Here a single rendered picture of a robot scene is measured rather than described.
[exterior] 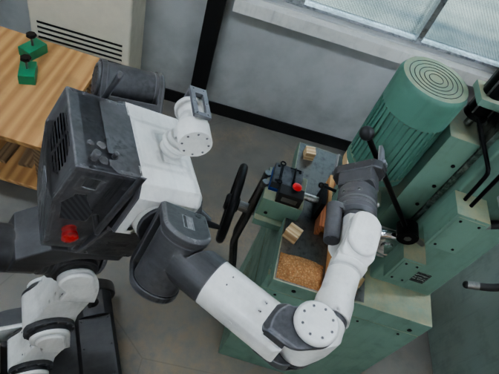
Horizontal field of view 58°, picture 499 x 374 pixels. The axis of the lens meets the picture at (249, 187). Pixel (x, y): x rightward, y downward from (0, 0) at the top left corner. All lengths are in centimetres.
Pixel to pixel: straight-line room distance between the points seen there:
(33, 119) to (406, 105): 155
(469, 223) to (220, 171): 175
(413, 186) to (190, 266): 72
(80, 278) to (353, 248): 65
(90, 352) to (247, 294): 123
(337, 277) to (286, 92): 210
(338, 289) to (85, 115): 56
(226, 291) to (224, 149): 211
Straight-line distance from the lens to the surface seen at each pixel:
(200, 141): 85
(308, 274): 134
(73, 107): 89
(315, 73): 277
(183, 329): 218
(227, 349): 210
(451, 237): 127
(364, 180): 104
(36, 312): 145
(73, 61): 242
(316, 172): 163
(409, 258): 134
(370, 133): 105
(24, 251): 110
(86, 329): 196
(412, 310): 163
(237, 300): 77
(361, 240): 90
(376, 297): 158
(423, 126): 112
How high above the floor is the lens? 204
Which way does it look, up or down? 50 degrees down
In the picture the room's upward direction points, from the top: 23 degrees clockwise
